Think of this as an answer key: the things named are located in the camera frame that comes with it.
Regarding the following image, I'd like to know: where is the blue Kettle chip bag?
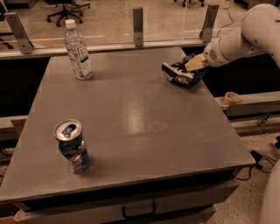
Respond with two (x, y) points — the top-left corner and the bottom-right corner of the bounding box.
(161, 53), (207, 88)

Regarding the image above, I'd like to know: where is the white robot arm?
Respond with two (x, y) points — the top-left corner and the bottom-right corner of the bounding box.
(185, 3), (280, 72)

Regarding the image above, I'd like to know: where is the crushed Red Bull can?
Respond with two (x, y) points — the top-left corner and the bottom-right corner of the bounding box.
(53, 119), (90, 173)

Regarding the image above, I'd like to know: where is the orange tape roll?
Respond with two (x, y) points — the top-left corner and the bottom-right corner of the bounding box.
(224, 92), (241, 105)

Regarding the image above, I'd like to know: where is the clear plastic water bottle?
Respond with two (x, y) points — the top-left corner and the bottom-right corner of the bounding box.
(64, 19), (93, 80)

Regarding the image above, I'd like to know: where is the black office chair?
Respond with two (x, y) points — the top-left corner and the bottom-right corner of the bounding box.
(46, 0), (90, 27)

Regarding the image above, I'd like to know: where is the grey cabinet drawer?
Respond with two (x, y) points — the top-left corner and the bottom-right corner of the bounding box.
(14, 179), (239, 224)

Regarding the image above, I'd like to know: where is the right metal rail bracket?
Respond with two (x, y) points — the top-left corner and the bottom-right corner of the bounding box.
(199, 4), (219, 43)

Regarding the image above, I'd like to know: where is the metal rail bracket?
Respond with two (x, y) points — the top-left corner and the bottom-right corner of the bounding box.
(4, 12), (34, 54)
(133, 7), (144, 47)
(199, 4), (219, 43)

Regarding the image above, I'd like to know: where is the middle metal rail bracket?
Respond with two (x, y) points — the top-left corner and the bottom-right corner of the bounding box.
(133, 7), (144, 47)

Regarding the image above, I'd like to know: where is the black floor cable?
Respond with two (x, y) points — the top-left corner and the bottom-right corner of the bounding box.
(234, 150), (278, 181)

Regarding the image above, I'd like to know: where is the black drawer handle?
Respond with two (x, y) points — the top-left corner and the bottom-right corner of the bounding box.
(122, 201), (157, 220)

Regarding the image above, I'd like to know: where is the left metal rail bracket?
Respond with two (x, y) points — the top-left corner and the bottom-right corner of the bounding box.
(4, 12), (34, 54)

